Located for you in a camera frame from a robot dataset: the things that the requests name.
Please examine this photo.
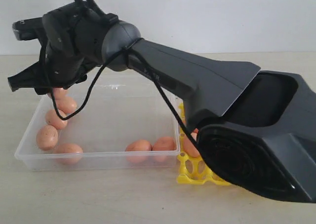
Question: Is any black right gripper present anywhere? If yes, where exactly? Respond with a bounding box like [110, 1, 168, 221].
[7, 45, 84, 95]

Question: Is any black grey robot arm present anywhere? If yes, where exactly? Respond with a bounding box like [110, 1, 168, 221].
[8, 2, 316, 203]

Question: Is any clear plastic bin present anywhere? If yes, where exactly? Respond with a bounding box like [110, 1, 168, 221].
[15, 82, 180, 171]

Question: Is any yellow plastic egg tray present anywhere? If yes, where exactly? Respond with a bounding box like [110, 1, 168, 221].
[176, 102, 233, 186]

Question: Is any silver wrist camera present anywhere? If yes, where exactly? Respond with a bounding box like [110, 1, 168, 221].
[12, 17, 44, 41]

